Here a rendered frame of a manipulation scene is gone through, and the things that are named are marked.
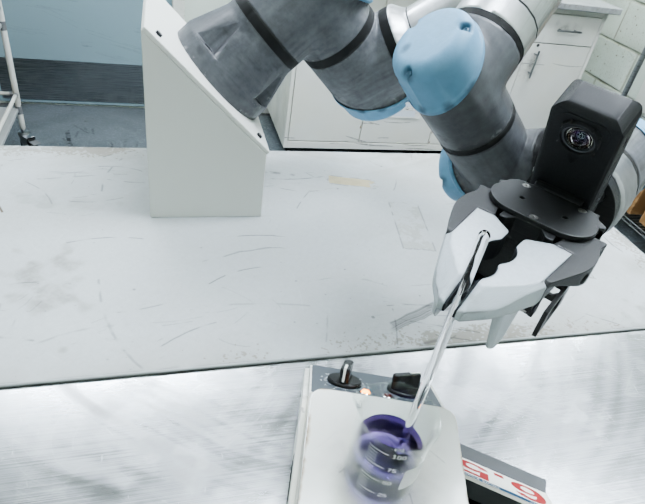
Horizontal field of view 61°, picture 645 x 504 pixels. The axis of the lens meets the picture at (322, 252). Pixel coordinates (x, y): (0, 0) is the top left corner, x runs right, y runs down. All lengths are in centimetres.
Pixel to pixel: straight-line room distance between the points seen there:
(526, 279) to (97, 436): 38
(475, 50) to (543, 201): 14
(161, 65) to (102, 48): 258
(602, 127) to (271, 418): 37
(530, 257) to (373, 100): 52
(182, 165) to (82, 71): 260
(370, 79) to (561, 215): 47
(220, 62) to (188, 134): 10
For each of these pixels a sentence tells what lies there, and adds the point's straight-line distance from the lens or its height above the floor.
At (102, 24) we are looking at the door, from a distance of 323.
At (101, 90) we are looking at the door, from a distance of 334.
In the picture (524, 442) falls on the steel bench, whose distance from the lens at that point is 60.
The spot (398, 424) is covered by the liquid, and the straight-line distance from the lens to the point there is 40.
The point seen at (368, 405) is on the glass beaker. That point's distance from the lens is 38.
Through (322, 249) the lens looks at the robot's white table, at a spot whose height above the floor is 90.
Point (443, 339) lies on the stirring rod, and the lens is 32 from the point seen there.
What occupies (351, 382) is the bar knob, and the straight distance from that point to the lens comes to 51.
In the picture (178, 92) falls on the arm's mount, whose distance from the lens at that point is 70.
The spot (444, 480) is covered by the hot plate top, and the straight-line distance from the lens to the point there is 43.
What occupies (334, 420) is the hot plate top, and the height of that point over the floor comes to 99.
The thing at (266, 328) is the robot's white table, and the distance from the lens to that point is 62.
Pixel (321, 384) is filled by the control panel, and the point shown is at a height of 96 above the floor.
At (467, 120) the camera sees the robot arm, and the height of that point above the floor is 117.
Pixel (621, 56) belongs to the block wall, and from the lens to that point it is 377.
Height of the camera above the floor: 134
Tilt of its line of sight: 36 degrees down
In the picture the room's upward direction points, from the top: 10 degrees clockwise
